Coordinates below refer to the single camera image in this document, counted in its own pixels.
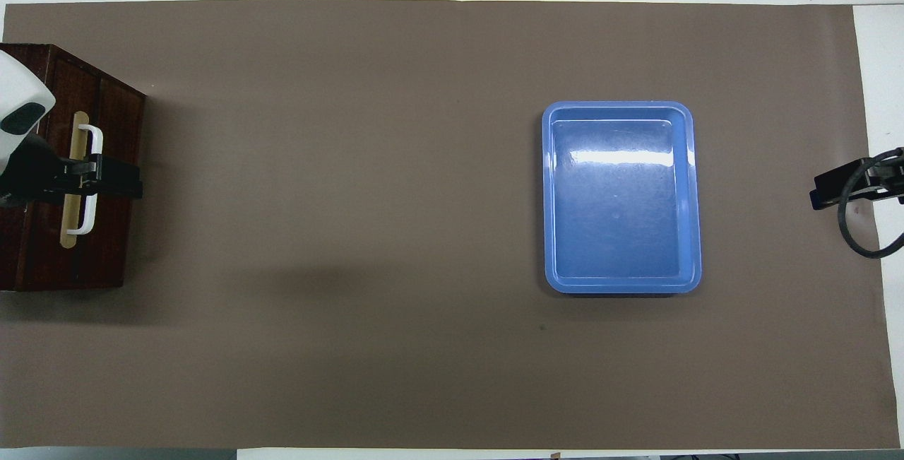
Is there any dark wooden cabinet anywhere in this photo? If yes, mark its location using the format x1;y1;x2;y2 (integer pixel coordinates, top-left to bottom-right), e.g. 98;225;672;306
0;43;147;293

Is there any brown paper table mat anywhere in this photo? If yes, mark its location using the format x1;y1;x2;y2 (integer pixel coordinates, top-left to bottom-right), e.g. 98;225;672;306
0;0;901;450

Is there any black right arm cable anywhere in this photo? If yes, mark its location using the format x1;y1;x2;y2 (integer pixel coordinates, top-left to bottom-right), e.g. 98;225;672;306
836;147;904;259

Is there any blue plastic tray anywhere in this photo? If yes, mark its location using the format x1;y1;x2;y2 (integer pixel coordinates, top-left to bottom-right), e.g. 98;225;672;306
542;100;703;295

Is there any wooden drawer with white handle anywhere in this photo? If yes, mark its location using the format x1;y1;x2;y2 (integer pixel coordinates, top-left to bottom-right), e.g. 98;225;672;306
16;47;105;291

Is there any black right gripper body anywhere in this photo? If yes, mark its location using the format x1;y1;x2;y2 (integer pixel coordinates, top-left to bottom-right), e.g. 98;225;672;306
858;153;904;204

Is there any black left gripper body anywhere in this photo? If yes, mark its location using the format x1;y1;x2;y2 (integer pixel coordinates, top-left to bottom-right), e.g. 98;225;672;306
0;136;73;208

